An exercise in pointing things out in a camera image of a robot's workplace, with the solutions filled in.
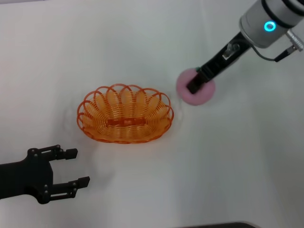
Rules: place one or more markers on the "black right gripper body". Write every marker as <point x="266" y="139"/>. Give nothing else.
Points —
<point x="222" y="59"/>

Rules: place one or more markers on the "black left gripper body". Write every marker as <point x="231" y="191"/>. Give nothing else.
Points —
<point x="21" y="177"/>

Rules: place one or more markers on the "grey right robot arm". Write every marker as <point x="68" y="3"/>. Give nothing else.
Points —
<point x="268" y="21"/>

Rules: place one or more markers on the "pink toy peach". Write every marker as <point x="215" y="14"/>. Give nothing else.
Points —
<point x="204" y="96"/>

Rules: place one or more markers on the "dark rounded robot base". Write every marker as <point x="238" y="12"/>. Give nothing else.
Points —
<point x="221" y="225"/>

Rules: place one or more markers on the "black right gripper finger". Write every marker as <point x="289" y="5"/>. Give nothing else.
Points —
<point x="197" y="83"/>

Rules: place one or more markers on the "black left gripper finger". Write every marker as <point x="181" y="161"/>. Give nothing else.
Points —
<point x="54" y="153"/>
<point x="67" y="187"/>

